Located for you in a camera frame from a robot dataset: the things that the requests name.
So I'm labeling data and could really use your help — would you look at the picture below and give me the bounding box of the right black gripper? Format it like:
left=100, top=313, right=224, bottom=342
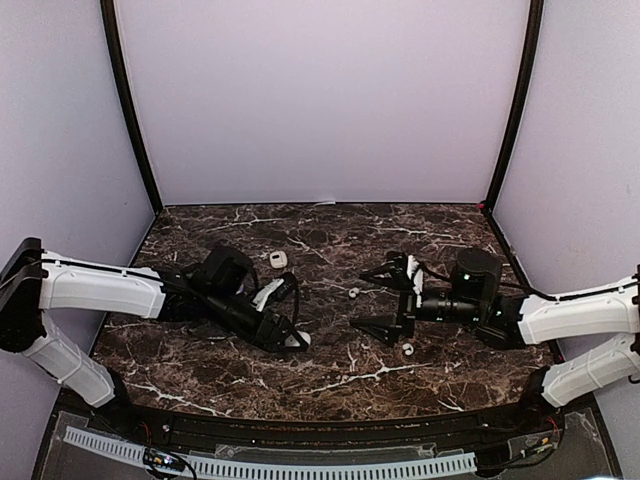
left=351, top=262, right=485, bottom=348

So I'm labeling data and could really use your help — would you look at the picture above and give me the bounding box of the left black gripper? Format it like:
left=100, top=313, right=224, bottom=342
left=204, top=289, right=309, bottom=354

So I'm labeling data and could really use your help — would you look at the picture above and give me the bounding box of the white charging case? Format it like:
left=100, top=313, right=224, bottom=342
left=285, top=331, right=311, bottom=350

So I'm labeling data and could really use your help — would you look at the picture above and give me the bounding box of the beige earbud charging case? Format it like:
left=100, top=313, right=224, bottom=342
left=269, top=251, right=288, bottom=269

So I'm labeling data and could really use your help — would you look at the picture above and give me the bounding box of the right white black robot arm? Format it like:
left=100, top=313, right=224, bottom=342
left=350, top=248, right=639, bottom=434

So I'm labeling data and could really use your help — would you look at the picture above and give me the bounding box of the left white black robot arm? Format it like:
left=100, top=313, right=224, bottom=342
left=1, top=237, right=311, bottom=436

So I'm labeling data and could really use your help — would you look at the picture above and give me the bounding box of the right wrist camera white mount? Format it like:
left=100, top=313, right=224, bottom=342
left=406, top=255, right=424, bottom=296

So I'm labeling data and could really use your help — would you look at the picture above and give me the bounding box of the white slotted cable duct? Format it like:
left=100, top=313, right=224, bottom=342
left=63, top=426, right=477, bottom=479

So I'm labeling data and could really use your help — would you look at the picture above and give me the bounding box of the black front table rail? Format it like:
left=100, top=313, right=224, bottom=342
left=126, top=404, right=525, bottom=450

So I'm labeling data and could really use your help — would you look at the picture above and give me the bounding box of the right black frame post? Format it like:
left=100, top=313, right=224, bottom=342
left=483, top=0, right=545, bottom=216

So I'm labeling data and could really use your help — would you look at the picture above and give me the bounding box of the black frame post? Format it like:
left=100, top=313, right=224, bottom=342
left=99, top=0, right=164, bottom=216
left=483, top=0, right=545, bottom=216

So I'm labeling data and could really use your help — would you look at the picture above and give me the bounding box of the left black frame post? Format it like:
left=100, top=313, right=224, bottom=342
left=99, top=0, right=164, bottom=216

